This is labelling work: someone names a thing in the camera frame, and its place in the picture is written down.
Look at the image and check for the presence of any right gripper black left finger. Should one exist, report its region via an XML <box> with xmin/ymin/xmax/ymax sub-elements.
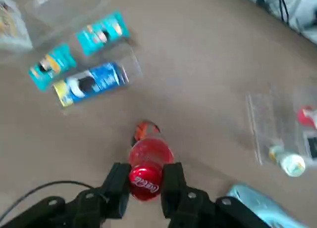
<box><xmin>0</xmin><ymin>163</ymin><xmax>132</xmax><ymax>228</ymax></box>

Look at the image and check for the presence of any red Coca-Cola bottle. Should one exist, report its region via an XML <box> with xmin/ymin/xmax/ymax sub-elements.
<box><xmin>128</xmin><ymin>136</ymin><xmax>175</xmax><ymax>205</ymax></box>

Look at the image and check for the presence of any clear acrylic stepped shelf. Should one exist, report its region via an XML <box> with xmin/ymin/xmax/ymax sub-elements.
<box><xmin>0</xmin><ymin>0</ymin><xmax>144</xmax><ymax>115</ymax></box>
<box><xmin>245</xmin><ymin>83</ymin><xmax>317</xmax><ymax>166</ymax></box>

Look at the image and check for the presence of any teal cartoon snack packet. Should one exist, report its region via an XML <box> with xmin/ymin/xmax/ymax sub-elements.
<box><xmin>28</xmin><ymin>44</ymin><xmax>76</xmax><ymax>91</ymax></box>
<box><xmin>75</xmin><ymin>11</ymin><xmax>131</xmax><ymax>57</ymax></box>

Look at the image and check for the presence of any blue Oreo cookie box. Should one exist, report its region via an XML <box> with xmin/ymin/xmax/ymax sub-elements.
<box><xmin>53</xmin><ymin>62</ymin><xmax>129</xmax><ymax>107</ymax></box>

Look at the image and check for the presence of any light blue shopping basket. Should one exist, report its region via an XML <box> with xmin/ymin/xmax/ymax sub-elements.
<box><xmin>225</xmin><ymin>182</ymin><xmax>304</xmax><ymax>228</ymax></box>

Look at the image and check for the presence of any white wafer cookie box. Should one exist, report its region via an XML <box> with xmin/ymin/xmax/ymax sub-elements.
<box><xmin>0</xmin><ymin>0</ymin><xmax>33</xmax><ymax>52</ymax></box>

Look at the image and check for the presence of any orange black barcode scanner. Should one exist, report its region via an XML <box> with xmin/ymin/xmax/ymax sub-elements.
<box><xmin>131</xmin><ymin>119</ymin><xmax>161</xmax><ymax>144</ymax></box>

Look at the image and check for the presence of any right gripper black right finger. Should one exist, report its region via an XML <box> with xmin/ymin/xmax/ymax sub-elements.
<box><xmin>160</xmin><ymin>162</ymin><xmax>270</xmax><ymax>228</ymax></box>

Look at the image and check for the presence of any small black box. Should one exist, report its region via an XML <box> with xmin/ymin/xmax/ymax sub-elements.
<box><xmin>303</xmin><ymin>133</ymin><xmax>317</xmax><ymax>162</ymax></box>

